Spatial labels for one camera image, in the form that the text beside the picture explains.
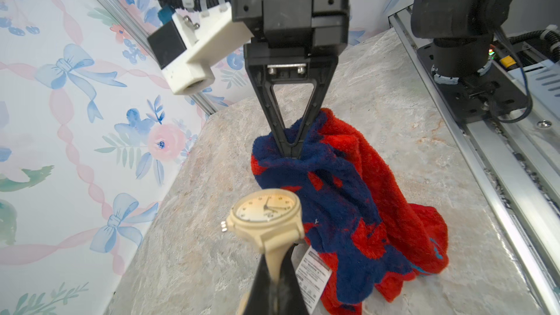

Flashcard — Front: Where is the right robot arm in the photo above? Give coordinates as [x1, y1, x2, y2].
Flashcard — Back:
[230, 0, 512, 158]

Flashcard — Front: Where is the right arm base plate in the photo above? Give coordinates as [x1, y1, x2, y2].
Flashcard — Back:
[417, 44, 527, 124]

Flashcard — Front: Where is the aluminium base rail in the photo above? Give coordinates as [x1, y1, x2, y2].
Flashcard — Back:
[389, 7, 559, 314]

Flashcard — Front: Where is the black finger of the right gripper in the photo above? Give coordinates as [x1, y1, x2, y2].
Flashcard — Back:
[245, 56, 338, 158]

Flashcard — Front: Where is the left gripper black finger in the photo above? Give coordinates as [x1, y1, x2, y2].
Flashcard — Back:
[243, 244, 309, 315]

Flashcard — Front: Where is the red blue patterned cloth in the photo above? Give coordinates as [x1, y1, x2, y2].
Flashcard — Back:
[251, 109, 449, 314]

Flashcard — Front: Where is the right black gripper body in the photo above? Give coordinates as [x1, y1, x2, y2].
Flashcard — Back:
[231, 0, 350, 67]

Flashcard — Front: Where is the white cloth care label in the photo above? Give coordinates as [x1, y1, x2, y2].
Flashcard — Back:
[296, 247, 332, 314]

